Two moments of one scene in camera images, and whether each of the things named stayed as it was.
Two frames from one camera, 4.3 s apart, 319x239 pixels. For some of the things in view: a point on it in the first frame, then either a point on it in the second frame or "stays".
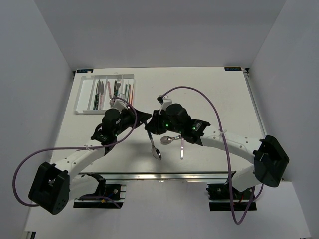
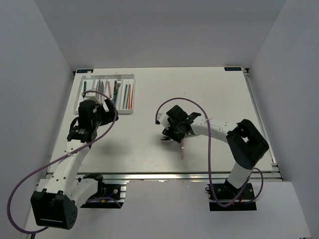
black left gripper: x=142 y=117 -> x=111 y=113
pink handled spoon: x=182 y=154 stays
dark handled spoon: x=166 y=140 stays
